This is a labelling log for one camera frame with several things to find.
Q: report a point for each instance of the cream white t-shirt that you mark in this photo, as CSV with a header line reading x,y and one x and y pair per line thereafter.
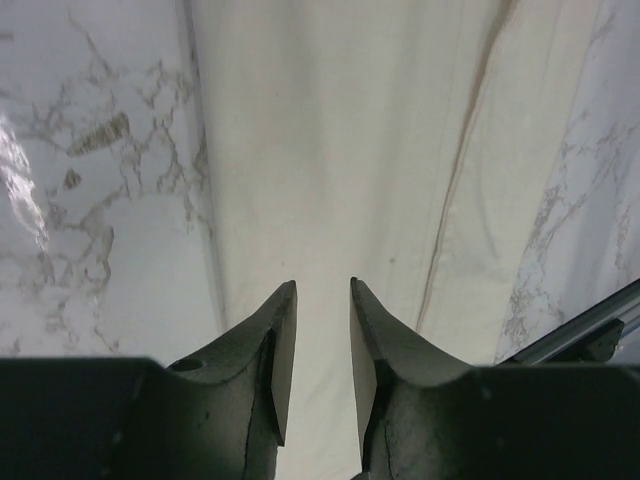
x,y
405,143

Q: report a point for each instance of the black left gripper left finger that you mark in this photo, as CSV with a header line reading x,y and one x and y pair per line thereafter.
x,y
220,412

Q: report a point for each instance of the aluminium frame rail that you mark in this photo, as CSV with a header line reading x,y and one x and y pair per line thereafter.
x,y
592,336

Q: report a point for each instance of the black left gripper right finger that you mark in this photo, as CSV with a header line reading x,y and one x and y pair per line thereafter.
x,y
409,399

